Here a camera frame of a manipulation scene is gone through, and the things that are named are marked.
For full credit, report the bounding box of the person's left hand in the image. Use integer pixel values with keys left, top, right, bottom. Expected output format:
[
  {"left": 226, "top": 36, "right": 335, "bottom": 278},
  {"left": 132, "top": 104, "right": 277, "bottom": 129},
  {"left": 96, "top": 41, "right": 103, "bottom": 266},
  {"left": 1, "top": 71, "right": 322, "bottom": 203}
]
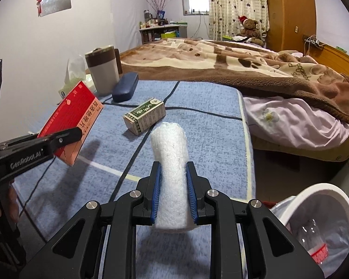
[{"left": 0, "top": 179, "right": 19, "bottom": 224}]

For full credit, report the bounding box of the tissue pack in plastic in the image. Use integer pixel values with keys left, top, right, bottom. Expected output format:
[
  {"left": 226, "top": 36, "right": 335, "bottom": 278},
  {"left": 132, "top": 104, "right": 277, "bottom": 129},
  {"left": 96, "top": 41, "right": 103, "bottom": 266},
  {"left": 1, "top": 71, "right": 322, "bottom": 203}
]
[{"left": 58, "top": 56, "right": 96, "bottom": 99}]

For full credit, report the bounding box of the white brown travel mug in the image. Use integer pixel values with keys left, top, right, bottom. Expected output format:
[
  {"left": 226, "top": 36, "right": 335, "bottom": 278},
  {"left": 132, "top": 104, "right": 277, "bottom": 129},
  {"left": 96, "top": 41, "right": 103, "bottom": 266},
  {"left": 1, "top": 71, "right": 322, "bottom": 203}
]
[{"left": 85, "top": 45, "right": 121, "bottom": 96}]

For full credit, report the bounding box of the orange wooden headboard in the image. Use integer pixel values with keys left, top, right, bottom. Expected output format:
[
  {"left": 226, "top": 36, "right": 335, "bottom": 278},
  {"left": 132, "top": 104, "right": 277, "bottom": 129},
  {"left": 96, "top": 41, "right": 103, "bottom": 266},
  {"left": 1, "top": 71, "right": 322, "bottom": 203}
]
[{"left": 267, "top": 0, "right": 349, "bottom": 75}]

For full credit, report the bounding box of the red orange medicine box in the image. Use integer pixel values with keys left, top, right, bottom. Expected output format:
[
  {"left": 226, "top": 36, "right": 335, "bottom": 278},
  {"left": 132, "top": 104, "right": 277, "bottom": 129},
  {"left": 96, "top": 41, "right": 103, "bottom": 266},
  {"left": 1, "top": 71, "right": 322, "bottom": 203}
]
[{"left": 38, "top": 81, "right": 103, "bottom": 166}]

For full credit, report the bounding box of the green white medicine box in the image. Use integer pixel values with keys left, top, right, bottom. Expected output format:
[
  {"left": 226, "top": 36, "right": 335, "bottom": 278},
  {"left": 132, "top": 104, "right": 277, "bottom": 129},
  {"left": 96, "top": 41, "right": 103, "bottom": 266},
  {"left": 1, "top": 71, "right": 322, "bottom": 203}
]
[{"left": 123, "top": 98, "right": 166, "bottom": 135}]

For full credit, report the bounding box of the patterned cream curtain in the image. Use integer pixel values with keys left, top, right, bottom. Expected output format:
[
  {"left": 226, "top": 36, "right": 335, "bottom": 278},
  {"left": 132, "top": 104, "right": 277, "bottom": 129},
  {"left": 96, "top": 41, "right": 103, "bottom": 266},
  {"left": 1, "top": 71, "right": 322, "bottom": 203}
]
[{"left": 208, "top": 0, "right": 270, "bottom": 40}]

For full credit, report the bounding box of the dark blue glasses case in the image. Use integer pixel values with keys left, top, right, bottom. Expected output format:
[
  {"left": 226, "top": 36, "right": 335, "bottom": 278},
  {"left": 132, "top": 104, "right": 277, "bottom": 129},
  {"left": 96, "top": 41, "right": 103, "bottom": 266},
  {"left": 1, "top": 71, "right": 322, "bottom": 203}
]
[{"left": 111, "top": 72, "right": 139, "bottom": 103}]

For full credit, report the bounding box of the clear bottle red label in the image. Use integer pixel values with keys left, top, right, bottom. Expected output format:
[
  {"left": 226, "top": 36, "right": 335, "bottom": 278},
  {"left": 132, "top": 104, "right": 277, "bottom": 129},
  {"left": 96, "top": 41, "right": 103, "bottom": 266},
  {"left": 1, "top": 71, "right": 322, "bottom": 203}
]
[{"left": 296, "top": 219, "right": 329, "bottom": 265}]

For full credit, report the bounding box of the cluttered desk shelf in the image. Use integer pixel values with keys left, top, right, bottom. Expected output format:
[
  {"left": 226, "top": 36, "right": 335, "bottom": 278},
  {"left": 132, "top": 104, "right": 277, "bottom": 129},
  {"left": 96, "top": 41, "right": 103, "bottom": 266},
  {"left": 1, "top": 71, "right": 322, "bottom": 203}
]
[{"left": 139, "top": 10, "right": 188, "bottom": 44}]

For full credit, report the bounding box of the pink bed sheet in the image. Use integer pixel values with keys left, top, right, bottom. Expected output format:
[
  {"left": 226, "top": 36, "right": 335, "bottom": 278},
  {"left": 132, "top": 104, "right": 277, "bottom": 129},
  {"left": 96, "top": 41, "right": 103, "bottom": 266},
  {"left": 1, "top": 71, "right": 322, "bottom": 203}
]
[{"left": 243, "top": 96, "right": 349, "bottom": 150}]

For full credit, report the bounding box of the dried branch bouquet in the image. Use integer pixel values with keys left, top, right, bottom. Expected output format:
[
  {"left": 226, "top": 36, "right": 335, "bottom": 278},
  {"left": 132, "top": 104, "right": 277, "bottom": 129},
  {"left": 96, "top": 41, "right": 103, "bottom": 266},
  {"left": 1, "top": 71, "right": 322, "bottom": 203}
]
[{"left": 145, "top": 0, "right": 169, "bottom": 20}]

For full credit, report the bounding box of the small window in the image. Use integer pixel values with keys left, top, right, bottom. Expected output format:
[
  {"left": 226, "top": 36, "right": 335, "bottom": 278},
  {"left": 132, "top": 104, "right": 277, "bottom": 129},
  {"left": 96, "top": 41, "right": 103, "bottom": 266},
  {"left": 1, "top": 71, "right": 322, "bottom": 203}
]
[{"left": 182, "top": 0, "right": 209, "bottom": 16}]

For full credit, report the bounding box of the blue patterned bed mat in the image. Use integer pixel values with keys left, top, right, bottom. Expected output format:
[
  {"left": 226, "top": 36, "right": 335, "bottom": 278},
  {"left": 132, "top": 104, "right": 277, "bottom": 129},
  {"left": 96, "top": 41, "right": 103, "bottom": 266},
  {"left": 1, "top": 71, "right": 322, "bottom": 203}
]
[{"left": 11, "top": 79, "right": 255, "bottom": 279}]

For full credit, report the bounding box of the brown cream fleece blanket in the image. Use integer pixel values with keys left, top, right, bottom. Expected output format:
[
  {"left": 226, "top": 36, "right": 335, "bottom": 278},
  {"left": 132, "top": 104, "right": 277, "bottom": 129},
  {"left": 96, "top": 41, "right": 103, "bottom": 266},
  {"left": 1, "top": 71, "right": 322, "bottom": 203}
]
[{"left": 120, "top": 38, "right": 349, "bottom": 124}]

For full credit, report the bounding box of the white trash bin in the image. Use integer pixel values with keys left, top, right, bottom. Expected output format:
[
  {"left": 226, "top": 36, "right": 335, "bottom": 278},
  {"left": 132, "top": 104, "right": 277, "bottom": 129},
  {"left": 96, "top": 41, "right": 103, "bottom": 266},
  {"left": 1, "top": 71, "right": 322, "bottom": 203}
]
[{"left": 270, "top": 183, "right": 349, "bottom": 278}]

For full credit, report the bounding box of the brown teddy bear santa hat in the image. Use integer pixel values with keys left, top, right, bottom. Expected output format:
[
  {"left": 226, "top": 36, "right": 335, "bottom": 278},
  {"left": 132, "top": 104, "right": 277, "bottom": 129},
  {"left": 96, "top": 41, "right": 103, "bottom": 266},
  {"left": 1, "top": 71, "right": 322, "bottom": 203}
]
[{"left": 238, "top": 16, "right": 264, "bottom": 47}]

